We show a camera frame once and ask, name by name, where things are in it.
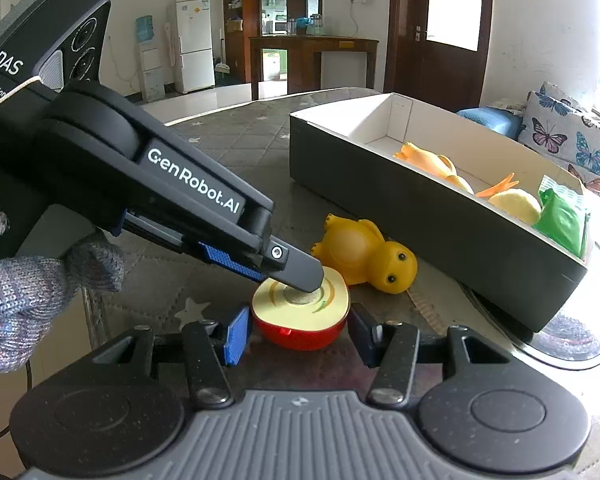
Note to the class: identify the large butterfly print pillow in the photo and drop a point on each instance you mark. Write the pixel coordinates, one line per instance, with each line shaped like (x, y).
(570, 145)

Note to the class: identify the yellow toy fruit orange top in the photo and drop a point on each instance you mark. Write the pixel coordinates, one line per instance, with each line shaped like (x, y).
(515, 205)

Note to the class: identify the brown wooden door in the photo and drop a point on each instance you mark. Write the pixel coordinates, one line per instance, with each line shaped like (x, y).
(410, 70)

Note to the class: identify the red toy apple half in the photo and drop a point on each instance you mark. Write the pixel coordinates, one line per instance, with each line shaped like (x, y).
(300, 330)

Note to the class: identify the yellow rubber animal toy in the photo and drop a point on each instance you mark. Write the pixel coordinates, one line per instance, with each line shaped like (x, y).
(360, 250)

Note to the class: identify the person's left hand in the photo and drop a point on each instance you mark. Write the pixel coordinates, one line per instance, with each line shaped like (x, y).
(20, 300)

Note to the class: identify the small butterfly print pillow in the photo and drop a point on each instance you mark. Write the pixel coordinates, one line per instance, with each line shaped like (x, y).
(557, 92)

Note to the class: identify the pale yellow toy piece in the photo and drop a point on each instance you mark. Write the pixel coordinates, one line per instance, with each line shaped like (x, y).
(460, 184)

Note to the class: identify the white refrigerator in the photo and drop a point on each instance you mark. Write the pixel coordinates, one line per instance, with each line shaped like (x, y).
(195, 45)

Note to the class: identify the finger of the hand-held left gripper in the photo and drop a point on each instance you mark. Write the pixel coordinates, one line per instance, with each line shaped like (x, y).
(295, 270)

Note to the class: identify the white microwave oven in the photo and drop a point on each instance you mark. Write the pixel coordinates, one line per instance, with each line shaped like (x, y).
(280, 27)

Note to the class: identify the green snack packet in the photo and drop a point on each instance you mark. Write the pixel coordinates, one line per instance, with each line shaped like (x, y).
(560, 220)

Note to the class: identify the blue sofa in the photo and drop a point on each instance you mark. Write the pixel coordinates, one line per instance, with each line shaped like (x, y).
(490, 120)

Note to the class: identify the orange rubber toy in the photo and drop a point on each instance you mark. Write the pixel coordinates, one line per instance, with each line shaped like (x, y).
(425, 160)

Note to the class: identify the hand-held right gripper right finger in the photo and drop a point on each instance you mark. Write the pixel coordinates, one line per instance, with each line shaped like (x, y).
(360, 335)

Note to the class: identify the grey rectangular storage box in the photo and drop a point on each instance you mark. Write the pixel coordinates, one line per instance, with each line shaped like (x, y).
(430, 260)

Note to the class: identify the white water dispenser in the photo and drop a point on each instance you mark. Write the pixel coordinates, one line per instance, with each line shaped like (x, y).
(150, 65)

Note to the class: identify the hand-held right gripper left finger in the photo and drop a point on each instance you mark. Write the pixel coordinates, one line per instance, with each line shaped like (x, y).
(237, 335)

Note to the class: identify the wooden console table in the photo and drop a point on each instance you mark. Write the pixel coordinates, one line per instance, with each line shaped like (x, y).
(310, 42)

